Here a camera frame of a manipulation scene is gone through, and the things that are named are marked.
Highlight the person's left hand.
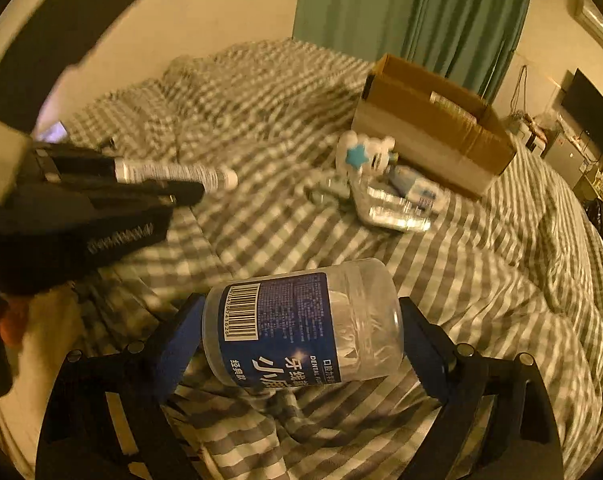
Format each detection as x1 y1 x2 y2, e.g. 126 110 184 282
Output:
0 295 32 348

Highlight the blue cotton swab pack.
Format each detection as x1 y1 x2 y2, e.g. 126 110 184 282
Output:
388 166 445 212

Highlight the smartphone with lit screen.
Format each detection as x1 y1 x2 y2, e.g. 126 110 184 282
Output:
34 122 68 144

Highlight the green curtain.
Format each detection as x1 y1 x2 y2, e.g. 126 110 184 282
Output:
293 0 530 102

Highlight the small grey refrigerator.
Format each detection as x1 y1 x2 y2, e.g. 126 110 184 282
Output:
542 133 588 188

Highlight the green 999 medicine box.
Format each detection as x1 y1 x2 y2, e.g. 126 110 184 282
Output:
429 91 477 124

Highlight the silver foil blister pack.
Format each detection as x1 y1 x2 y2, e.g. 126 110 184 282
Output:
350 182 431 232

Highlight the brown cardboard box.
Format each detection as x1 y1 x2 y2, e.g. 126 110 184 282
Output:
352 53 516 200

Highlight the white air conditioner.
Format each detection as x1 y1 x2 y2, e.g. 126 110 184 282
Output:
569 0 603 49

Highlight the white bunny figurine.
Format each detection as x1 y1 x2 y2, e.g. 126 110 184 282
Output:
335 130 396 178

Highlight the grey white checked duvet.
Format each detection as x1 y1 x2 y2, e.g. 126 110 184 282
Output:
41 37 603 480

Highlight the black wall television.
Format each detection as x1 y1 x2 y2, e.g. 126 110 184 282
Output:
561 70 603 155

